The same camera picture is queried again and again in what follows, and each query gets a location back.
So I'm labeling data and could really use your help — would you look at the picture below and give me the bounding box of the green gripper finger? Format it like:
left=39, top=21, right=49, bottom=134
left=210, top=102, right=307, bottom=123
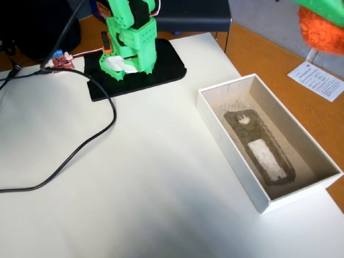
left=288, top=0, right=344, bottom=27

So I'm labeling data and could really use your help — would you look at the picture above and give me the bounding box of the orange fuzzy sock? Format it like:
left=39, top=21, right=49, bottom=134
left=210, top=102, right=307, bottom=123
left=297, top=6, right=344, bottom=56

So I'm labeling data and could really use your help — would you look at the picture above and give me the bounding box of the white metal pole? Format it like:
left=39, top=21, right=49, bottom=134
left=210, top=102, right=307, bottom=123
left=306, top=47, right=319, bottom=64

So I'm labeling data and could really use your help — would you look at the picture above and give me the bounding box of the printed paper sheet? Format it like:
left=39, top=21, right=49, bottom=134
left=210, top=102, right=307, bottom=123
left=286, top=60, right=344, bottom=103

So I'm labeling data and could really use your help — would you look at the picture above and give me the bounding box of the dark chair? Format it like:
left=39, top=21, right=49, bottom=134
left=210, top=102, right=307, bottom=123
left=154, top=0, right=232, bottom=53

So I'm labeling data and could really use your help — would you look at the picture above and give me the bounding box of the white cardboard box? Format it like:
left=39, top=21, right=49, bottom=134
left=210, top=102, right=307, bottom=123
left=197, top=74, right=344, bottom=215

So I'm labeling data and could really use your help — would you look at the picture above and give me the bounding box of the white tape piece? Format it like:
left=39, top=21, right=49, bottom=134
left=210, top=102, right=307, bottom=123
left=103, top=55, right=138, bottom=74

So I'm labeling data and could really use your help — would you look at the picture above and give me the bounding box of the orange black base module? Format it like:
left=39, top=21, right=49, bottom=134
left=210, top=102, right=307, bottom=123
left=101, top=31, right=113, bottom=53

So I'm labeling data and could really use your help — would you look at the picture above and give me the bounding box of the orange blue package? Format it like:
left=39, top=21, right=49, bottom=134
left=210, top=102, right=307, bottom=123
left=92, top=0, right=110, bottom=22

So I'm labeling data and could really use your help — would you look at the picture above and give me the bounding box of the red circuit board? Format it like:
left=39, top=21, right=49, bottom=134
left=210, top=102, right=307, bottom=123
left=49, top=49, right=76, bottom=75

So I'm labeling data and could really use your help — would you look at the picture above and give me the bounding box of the black bag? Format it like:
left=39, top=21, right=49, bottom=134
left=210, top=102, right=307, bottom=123
left=0, top=0, right=82, bottom=64

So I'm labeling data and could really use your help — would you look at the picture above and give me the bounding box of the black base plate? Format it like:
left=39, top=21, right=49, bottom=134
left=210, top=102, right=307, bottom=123
left=83, top=38, right=188, bottom=102

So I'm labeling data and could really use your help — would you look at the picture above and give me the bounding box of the thick black cable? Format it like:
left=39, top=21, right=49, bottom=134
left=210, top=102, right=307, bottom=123
left=0, top=0, right=118, bottom=193

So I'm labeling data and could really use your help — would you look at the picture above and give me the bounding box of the red white wire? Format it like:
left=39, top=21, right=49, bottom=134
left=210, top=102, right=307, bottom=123
left=71, top=49, right=104, bottom=59

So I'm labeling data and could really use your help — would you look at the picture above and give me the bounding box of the black usb cable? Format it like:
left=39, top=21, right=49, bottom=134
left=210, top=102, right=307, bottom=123
left=0, top=67, right=54, bottom=84

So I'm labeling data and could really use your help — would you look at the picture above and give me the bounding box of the black barrel plug cable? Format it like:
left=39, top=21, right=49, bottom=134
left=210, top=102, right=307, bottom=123
left=0, top=63, right=23, bottom=91

